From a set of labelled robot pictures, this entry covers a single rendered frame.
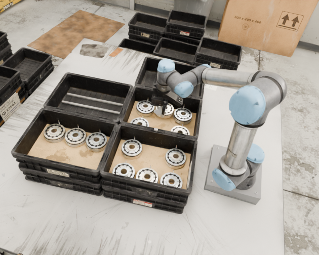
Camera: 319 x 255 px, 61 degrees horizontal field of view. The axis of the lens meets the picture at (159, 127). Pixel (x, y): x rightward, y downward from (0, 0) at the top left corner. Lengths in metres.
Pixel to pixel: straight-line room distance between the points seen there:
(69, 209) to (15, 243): 0.25
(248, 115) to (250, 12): 3.10
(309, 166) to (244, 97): 1.98
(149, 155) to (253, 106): 0.64
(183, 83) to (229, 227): 0.71
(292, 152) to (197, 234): 1.71
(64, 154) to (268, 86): 0.96
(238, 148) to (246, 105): 0.22
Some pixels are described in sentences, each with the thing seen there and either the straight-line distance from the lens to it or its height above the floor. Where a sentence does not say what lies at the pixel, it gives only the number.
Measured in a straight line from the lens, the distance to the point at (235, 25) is 3.98.
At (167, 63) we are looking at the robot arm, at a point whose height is 1.22.
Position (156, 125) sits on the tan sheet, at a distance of 1.49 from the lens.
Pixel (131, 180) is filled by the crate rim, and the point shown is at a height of 0.93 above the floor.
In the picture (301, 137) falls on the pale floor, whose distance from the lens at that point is 3.02.
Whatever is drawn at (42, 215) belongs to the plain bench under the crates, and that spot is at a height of 0.70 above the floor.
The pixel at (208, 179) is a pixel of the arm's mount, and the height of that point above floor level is 0.76.
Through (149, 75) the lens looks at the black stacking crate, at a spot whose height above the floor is 0.83.
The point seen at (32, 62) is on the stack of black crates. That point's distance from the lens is 2.77.
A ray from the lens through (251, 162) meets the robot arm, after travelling 1.28.
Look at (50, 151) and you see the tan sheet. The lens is 1.42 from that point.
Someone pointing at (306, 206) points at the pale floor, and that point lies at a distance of 2.57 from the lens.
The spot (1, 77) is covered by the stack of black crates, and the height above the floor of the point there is 0.49.
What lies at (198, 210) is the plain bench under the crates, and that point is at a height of 0.70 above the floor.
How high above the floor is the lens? 1.94
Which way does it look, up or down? 49 degrees down
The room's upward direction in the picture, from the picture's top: 8 degrees clockwise
